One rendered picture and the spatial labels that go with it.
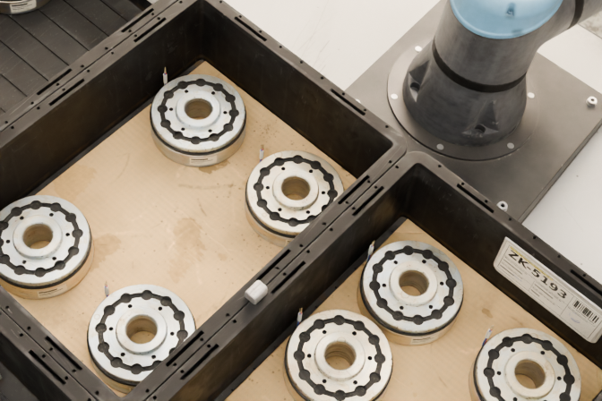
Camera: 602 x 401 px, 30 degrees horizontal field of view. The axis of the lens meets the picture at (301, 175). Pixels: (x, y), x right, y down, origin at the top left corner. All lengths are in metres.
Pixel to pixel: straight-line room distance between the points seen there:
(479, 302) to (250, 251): 0.24
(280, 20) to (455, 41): 0.32
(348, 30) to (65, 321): 0.60
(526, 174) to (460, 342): 0.30
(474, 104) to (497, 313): 0.27
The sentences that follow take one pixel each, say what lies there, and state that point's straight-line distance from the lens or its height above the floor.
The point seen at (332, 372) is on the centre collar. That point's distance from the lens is 1.07.
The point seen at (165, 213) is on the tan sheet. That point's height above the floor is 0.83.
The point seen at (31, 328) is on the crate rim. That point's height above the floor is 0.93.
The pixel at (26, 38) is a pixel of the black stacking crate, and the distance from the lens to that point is 1.33.
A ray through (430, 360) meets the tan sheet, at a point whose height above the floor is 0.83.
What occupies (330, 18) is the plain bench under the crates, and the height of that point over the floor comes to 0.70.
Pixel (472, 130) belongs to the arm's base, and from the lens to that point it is 1.35.
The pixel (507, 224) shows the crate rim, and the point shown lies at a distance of 1.10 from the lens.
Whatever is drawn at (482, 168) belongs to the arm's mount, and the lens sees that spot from 1.35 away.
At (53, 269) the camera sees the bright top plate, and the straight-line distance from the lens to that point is 1.13.
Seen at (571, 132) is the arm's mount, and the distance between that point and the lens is 1.42.
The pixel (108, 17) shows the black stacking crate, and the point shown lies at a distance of 1.34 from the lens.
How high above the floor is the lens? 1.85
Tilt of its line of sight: 57 degrees down
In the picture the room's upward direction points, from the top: 8 degrees clockwise
